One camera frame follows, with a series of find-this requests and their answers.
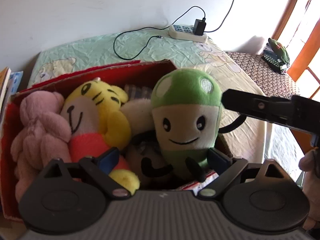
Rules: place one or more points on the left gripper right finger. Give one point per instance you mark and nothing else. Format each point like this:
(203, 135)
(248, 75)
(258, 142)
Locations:
(228, 169)

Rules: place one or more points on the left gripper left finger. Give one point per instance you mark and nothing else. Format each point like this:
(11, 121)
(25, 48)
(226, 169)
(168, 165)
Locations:
(107, 175)

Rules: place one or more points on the green mushroom plush toy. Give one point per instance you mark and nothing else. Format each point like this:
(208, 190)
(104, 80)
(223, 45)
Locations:
(186, 110)

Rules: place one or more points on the person's right hand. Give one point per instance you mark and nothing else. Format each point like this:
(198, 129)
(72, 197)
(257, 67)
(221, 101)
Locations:
(310, 165)

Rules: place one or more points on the pastel cartoon bed sheet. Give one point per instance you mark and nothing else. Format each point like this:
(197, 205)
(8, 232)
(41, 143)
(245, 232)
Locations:
(254, 140)

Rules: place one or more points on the yellow tiger plush toy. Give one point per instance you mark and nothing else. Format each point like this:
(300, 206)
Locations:
(97, 124)

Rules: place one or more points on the patterned brown cushion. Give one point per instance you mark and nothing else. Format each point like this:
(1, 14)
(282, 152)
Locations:
(270, 82)

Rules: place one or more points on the black plush toy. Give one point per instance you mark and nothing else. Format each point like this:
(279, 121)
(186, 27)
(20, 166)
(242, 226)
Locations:
(164, 169)

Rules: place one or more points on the orange wooden chair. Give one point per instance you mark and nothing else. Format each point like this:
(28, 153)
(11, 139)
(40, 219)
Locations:
(298, 31)

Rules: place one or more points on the pink plush toy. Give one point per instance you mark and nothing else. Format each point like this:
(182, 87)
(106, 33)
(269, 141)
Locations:
(45, 136)

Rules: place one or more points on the white beige plush toy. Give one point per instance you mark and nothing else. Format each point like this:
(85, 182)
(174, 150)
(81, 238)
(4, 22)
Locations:
(138, 109)

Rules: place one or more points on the red cardboard box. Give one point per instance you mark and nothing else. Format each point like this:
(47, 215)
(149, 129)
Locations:
(140, 74)

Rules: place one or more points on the stack of books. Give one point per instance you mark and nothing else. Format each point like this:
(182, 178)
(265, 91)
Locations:
(10, 82)

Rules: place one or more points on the black power adapter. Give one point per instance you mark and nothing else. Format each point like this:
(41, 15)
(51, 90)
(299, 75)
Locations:
(199, 27)

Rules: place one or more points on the white power strip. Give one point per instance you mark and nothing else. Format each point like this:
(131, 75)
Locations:
(182, 32)

